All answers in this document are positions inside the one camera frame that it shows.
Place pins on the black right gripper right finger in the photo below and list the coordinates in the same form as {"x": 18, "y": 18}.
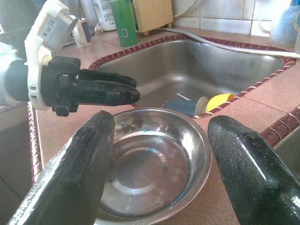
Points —
{"x": 253, "y": 175}

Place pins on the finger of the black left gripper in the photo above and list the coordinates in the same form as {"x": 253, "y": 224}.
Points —
{"x": 105, "y": 77}
{"x": 110, "y": 95}

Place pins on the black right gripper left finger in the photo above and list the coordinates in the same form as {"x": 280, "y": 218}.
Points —
{"x": 70, "y": 175}

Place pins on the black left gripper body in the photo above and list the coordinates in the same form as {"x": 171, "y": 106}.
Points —
{"x": 54, "y": 82}

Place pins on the blue rabbit mug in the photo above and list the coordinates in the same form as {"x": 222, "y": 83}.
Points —
{"x": 180, "y": 106}

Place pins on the yellow plastic bowl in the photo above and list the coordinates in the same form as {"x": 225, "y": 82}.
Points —
{"x": 218, "y": 100}

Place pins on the steel sink basin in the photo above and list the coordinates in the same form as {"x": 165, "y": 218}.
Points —
{"x": 290, "y": 145}
{"x": 199, "y": 65}

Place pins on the white printed mug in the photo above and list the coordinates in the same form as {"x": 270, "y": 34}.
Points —
{"x": 82, "y": 32}

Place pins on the green dish soap bottle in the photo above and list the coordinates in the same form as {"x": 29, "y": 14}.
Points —
{"x": 124, "y": 23}

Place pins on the large white plastic jar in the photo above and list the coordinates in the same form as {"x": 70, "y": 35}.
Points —
{"x": 105, "y": 16}

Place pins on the beige water ionizer appliance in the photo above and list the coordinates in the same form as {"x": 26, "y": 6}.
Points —
{"x": 152, "y": 16}

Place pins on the round steel bowl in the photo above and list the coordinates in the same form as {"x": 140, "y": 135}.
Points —
{"x": 152, "y": 168}

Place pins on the thin white tube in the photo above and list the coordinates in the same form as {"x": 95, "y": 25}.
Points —
{"x": 187, "y": 10}

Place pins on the clear plastic toothbrush cup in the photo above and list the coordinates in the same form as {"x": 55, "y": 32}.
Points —
{"x": 281, "y": 35}

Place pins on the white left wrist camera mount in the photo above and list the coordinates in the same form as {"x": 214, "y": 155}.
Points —
{"x": 35, "y": 58}

